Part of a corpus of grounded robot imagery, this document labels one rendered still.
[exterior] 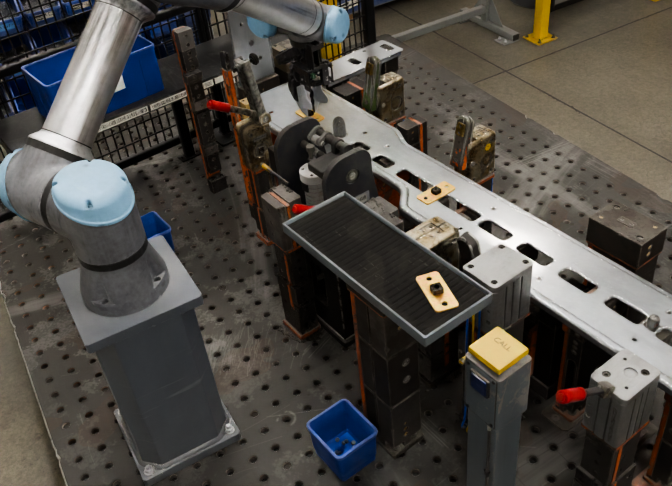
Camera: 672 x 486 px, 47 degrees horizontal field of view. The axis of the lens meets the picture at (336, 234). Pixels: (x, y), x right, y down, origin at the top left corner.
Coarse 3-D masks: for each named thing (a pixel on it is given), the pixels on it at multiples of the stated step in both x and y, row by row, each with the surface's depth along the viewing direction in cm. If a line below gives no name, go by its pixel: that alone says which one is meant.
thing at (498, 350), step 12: (492, 336) 109; (504, 336) 109; (468, 348) 109; (480, 348) 108; (492, 348) 108; (504, 348) 107; (516, 348) 107; (480, 360) 107; (492, 360) 106; (504, 360) 106; (516, 360) 106
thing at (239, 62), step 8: (240, 56) 176; (256, 56) 175; (240, 64) 173; (248, 64) 174; (256, 64) 176; (240, 72) 176; (248, 72) 175; (240, 80) 179; (248, 80) 176; (248, 88) 178; (256, 88) 178; (248, 96) 181; (256, 96) 179; (256, 104) 180; (256, 120) 186
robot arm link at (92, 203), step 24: (72, 168) 122; (96, 168) 122; (48, 192) 122; (72, 192) 118; (96, 192) 118; (120, 192) 120; (48, 216) 123; (72, 216) 118; (96, 216) 118; (120, 216) 120; (72, 240) 123; (96, 240) 121; (120, 240) 122; (144, 240) 128; (96, 264) 124
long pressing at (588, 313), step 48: (288, 96) 204; (336, 96) 202; (384, 144) 181; (480, 192) 163; (480, 240) 151; (528, 240) 149; (576, 240) 148; (576, 288) 138; (624, 288) 137; (624, 336) 128
